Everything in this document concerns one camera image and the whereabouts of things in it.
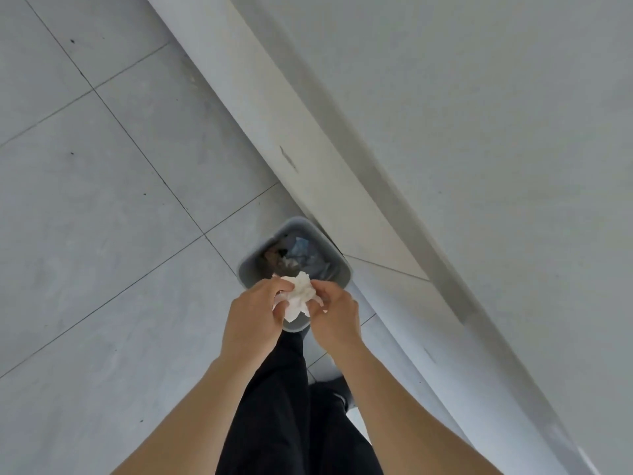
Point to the white tissue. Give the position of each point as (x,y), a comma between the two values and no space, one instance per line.
(299,296)

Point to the pile of mixed rubbish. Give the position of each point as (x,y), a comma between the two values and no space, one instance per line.
(296,254)

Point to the person's left fingers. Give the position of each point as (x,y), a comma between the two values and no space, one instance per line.
(277,287)

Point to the person's left hand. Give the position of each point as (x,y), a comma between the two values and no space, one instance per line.
(250,321)

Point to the person's left forearm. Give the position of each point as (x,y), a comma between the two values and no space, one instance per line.
(198,415)

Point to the person's right forearm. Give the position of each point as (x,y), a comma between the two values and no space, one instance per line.
(400,415)

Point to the black trousers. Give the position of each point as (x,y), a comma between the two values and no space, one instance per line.
(277,415)

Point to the person's right hand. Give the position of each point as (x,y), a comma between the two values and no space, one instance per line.
(336,319)

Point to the grey plastic waste bin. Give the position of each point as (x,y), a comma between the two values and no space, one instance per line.
(257,262)

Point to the black shoe with white stripe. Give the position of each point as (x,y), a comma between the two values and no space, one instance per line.
(346,396)

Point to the person's right fingers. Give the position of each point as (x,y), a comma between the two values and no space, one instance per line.
(324,289)

